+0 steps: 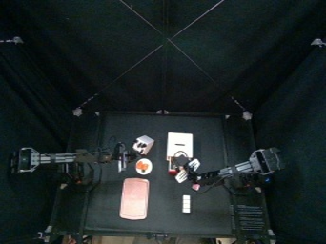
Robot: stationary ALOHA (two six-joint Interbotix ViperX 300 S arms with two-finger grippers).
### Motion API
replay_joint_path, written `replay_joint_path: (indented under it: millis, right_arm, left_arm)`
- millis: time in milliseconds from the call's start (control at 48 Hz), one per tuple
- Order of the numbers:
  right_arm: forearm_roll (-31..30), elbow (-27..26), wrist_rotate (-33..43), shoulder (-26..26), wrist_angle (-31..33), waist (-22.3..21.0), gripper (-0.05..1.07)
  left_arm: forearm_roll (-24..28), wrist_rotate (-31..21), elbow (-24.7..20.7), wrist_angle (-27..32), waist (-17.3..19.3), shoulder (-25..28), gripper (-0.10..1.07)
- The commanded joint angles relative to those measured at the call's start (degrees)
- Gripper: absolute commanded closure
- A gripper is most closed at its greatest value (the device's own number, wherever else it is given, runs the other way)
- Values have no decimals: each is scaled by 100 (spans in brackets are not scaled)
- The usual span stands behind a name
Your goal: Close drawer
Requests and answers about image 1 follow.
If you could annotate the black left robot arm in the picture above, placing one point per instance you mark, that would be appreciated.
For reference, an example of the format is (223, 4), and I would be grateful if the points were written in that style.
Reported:
(58, 157)

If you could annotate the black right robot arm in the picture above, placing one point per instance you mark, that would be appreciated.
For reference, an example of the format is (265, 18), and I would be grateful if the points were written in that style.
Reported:
(249, 165)

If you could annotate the small pink toy piece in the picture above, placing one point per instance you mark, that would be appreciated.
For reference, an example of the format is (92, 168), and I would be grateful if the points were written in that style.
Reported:
(195, 187)

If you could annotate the small white cube with knobs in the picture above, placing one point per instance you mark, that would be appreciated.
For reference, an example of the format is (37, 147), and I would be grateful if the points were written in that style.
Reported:
(143, 144)

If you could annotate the orange toy food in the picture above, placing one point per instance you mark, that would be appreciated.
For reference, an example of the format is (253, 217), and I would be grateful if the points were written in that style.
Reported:
(143, 166)

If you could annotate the white round plate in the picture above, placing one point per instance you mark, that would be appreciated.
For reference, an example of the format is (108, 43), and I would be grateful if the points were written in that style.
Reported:
(143, 166)

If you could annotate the white segmented block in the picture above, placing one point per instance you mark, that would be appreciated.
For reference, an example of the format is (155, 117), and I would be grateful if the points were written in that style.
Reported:
(185, 204)

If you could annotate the pink rectangular tray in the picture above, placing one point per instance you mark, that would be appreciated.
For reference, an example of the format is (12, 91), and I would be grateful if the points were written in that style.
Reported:
(133, 198)

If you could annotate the white printed label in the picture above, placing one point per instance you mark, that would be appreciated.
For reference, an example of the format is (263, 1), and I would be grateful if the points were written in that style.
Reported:
(248, 219)

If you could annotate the silver frame corner bracket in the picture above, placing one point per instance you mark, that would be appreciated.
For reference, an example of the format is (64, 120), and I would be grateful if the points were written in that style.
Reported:
(161, 111)
(247, 115)
(76, 111)
(16, 40)
(316, 42)

